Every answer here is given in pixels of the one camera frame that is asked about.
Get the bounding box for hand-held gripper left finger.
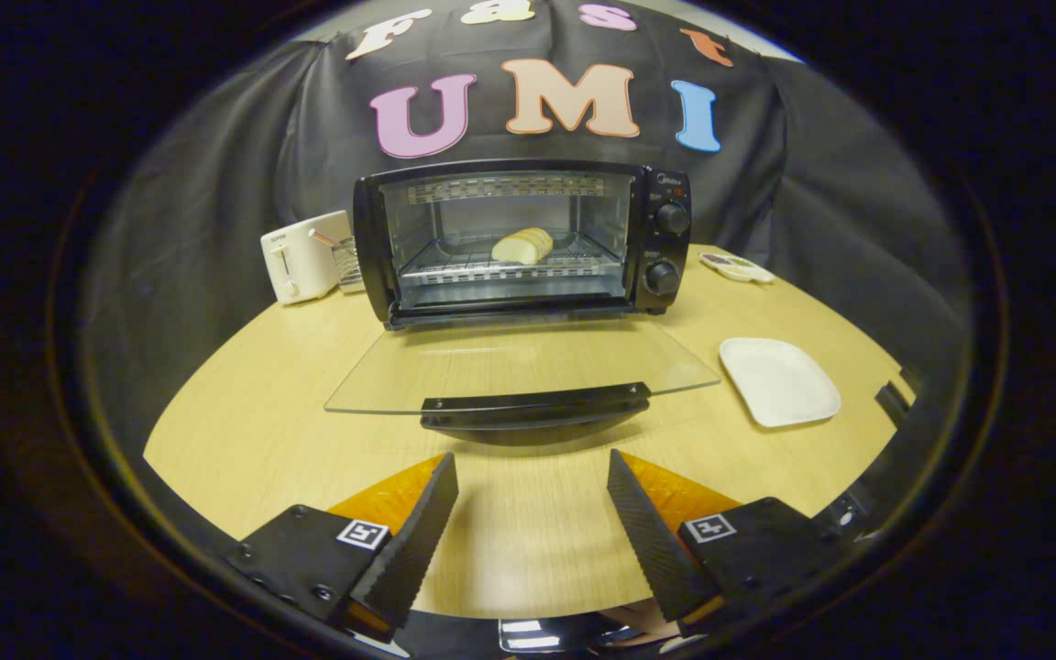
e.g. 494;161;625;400
224;451;460;643

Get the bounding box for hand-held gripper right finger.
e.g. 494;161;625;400
607;448;870;643

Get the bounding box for black toaster oven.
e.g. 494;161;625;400
324;159;721;448

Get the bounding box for bread loaf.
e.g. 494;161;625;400
491;227;555;267

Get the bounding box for white pop-up toaster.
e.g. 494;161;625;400
260;210;355;306

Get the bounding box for white square plate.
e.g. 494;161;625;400
719;337;842;429

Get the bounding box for white divided condiment dish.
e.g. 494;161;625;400
699;252;776;284

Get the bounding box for black backdrop cloth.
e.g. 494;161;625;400
79;0;974;478

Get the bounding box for metal wire utensil holder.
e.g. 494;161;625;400
310;229;366;294

